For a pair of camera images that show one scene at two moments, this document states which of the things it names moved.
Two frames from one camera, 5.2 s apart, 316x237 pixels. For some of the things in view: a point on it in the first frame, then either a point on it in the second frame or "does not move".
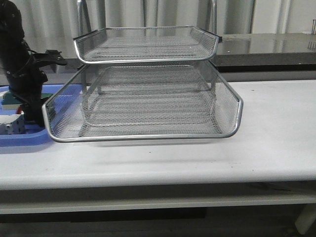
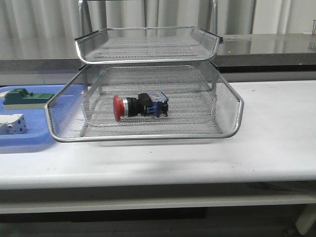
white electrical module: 12,124 does not move
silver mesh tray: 170,44 does not move
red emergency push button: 18,110 -> 156,104
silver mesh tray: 109,101 does not move
